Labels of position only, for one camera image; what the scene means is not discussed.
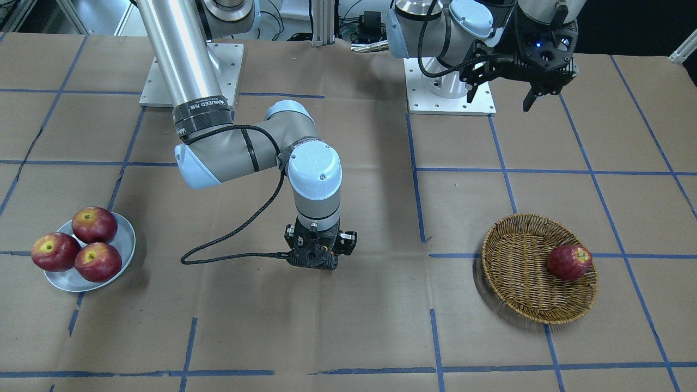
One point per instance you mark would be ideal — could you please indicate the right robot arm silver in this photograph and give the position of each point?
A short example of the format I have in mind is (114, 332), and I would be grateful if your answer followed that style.
(214, 150)

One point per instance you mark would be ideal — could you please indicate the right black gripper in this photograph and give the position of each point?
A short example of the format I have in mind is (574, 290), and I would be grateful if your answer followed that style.
(347, 242)

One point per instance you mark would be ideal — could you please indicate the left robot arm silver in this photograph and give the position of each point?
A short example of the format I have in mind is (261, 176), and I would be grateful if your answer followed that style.
(452, 50)

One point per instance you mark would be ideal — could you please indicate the red apple plate front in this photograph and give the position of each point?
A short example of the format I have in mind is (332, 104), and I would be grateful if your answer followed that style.
(98, 262)

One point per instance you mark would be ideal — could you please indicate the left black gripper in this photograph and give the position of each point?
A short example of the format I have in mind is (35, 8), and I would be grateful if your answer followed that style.
(513, 42)

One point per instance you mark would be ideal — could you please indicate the aluminium frame post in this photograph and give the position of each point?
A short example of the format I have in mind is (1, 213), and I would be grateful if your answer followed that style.
(323, 19)

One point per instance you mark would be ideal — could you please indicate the red apple plate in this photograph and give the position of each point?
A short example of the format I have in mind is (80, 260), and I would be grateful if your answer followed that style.
(55, 252)
(94, 224)
(98, 262)

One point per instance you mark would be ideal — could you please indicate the brown wicker basket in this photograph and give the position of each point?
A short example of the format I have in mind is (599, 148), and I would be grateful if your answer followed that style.
(514, 258)

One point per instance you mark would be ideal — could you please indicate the red apple plate back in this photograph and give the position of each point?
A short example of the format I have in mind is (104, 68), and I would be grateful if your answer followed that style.
(94, 224)

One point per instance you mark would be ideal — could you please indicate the dark red basket apple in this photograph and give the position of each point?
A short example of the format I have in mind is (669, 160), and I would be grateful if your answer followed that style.
(569, 262)

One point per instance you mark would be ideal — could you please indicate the light blue round plate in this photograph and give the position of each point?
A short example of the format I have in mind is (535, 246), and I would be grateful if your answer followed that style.
(72, 281)

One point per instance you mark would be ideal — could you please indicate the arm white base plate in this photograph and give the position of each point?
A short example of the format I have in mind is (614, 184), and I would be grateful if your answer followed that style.
(445, 95)
(228, 76)

